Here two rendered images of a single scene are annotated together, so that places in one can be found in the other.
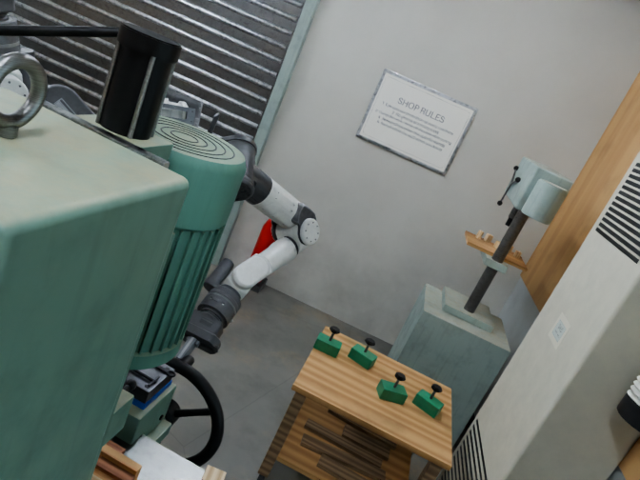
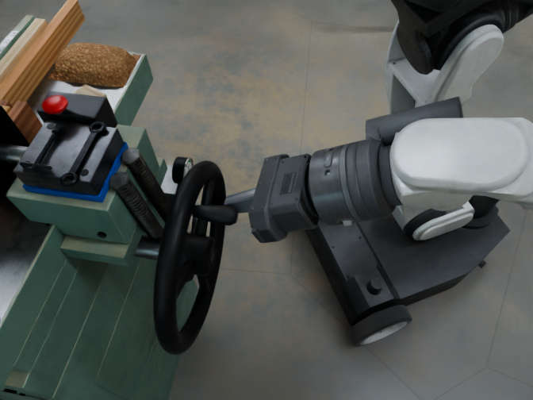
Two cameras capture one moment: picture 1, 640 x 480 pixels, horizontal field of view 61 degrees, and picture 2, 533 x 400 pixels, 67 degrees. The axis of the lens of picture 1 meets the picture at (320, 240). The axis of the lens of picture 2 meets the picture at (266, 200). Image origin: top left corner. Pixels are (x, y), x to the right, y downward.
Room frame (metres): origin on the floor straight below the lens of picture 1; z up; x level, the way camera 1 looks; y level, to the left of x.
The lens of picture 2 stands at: (1.12, -0.10, 1.37)
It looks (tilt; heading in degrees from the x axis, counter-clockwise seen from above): 57 degrees down; 91
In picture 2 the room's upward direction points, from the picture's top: straight up
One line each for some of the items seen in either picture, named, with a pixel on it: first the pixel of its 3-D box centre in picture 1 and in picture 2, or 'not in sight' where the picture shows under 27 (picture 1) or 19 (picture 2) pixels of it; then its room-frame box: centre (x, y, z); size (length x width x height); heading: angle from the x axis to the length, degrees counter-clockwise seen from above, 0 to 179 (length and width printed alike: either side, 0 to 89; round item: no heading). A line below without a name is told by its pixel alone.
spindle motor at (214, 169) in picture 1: (150, 241); not in sight; (0.67, 0.21, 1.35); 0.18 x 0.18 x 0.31
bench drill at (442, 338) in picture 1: (472, 303); not in sight; (2.75, -0.89, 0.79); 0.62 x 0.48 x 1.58; 175
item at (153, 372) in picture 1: (131, 370); (74, 142); (0.87, 0.23, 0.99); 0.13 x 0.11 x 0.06; 82
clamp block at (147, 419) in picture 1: (123, 402); (91, 179); (0.87, 0.23, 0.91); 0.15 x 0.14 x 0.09; 82
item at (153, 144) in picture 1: (126, 115); not in sight; (0.54, 0.23, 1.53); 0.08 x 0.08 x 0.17; 82
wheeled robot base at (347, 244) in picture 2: not in sight; (411, 220); (1.60, 0.60, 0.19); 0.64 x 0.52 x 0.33; 22
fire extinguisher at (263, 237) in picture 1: (265, 247); not in sight; (3.53, 0.33, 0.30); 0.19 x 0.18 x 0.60; 176
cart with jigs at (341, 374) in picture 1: (359, 424); not in sight; (2.01, -0.48, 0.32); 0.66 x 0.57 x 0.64; 84
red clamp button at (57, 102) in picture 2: not in sight; (55, 104); (0.85, 0.26, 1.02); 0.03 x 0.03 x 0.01
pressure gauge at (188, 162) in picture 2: not in sight; (182, 173); (0.92, 0.44, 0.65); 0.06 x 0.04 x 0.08; 82
